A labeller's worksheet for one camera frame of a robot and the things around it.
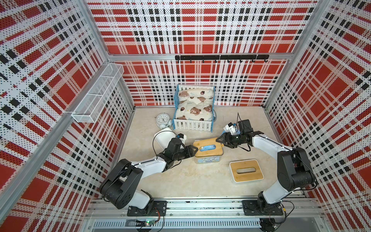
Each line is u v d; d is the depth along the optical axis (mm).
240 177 790
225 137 805
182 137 828
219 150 855
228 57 904
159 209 734
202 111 1067
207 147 903
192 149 799
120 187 431
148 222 692
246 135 689
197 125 1014
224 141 802
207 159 850
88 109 691
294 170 459
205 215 735
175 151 700
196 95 1079
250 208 723
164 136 1005
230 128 861
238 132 763
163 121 1073
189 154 766
